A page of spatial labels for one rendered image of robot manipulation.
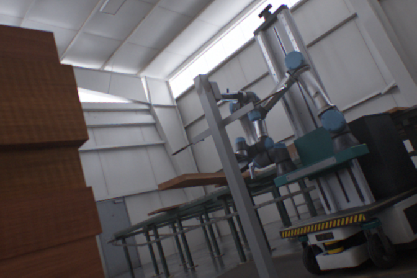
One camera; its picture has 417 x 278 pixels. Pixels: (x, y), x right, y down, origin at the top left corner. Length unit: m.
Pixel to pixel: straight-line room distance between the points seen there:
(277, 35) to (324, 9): 7.63
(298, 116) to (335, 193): 0.58
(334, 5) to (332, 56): 1.30
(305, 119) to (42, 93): 2.41
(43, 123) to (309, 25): 10.29
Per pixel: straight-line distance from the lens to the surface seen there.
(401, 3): 9.65
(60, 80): 0.23
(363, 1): 8.70
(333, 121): 2.03
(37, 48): 0.24
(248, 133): 2.55
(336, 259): 2.24
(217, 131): 1.87
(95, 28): 10.90
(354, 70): 9.71
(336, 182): 2.51
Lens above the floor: 0.51
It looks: 15 degrees up
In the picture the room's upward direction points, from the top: 18 degrees counter-clockwise
